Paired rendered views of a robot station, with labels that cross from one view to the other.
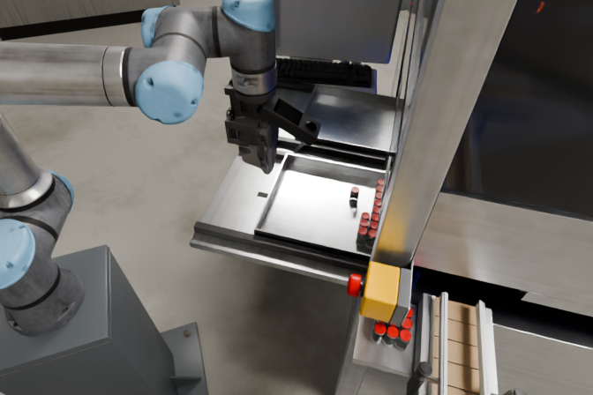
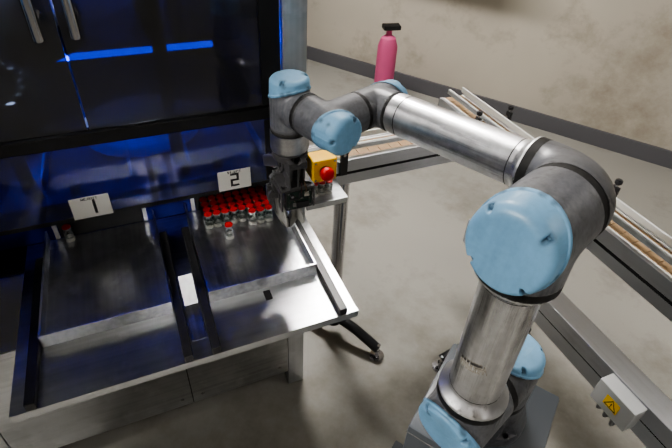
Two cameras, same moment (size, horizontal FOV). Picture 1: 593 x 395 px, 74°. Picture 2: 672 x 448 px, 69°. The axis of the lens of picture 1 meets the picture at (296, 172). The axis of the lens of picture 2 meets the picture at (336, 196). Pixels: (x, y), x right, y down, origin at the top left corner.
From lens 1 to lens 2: 1.28 m
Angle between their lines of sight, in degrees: 85
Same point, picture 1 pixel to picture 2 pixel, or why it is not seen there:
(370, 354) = (339, 192)
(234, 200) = (291, 310)
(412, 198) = not seen: hidden behind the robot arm
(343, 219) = (253, 235)
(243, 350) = not seen: outside the picture
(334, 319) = (225, 420)
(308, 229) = (280, 248)
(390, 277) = (316, 153)
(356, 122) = (103, 278)
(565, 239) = not seen: hidden behind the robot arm
